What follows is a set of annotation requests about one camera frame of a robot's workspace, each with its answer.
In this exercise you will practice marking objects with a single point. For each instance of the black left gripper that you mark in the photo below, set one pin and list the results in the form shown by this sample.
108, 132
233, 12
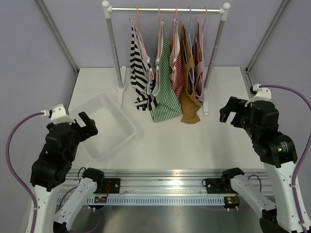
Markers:
90, 129

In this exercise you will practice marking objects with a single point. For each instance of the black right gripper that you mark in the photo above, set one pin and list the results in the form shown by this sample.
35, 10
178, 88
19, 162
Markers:
229, 107

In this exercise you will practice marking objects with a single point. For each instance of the tan brown tank top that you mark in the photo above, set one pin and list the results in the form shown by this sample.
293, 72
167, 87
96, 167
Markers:
190, 104

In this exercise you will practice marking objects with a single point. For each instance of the light blue wire hanger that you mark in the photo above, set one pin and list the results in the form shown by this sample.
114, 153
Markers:
190, 43

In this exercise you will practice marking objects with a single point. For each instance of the pink mauve tank top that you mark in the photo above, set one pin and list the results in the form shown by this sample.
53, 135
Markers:
199, 68

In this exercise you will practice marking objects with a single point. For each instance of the pink wire hanger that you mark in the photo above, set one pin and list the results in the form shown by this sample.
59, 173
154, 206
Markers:
203, 31

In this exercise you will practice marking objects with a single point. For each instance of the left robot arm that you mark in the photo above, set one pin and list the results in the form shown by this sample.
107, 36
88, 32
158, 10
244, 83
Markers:
49, 172

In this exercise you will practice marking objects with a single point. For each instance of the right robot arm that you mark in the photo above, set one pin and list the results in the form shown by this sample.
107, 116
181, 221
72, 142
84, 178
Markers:
278, 154

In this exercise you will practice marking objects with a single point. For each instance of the green white striped tank top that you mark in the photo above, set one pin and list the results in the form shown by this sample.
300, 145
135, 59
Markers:
168, 105

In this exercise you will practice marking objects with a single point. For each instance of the red white striped tank top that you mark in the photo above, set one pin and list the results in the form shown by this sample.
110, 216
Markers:
179, 81

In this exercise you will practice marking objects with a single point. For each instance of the black white striped tank top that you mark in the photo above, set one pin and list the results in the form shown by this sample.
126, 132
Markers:
140, 79

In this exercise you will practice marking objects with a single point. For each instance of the pink hanger under black top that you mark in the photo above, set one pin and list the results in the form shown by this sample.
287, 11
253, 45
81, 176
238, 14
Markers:
138, 37

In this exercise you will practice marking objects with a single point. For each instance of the pink hanger under red top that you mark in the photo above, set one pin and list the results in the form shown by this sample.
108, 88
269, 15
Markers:
175, 48

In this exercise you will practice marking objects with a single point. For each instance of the white plastic basket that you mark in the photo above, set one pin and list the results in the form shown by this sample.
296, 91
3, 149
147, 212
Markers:
114, 127

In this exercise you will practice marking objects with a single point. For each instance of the white clothes rack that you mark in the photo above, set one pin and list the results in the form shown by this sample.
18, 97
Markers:
120, 71

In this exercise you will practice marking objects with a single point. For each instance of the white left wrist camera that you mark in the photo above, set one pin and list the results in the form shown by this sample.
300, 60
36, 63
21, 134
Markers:
58, 114

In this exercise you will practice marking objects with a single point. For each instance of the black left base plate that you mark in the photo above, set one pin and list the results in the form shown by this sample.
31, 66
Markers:
112, 185

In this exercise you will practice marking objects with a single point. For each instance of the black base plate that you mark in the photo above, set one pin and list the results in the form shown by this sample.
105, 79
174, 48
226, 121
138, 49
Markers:
217, 186
112, 185

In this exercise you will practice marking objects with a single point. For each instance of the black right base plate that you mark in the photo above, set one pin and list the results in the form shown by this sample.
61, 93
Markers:
217, 186

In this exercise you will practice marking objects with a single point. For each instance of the aluminium mounting rail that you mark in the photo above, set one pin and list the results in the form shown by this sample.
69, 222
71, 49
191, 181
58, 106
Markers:
165, 182

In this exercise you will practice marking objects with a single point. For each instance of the white slotted cable duct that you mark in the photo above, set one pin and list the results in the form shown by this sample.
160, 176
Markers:
157, 201

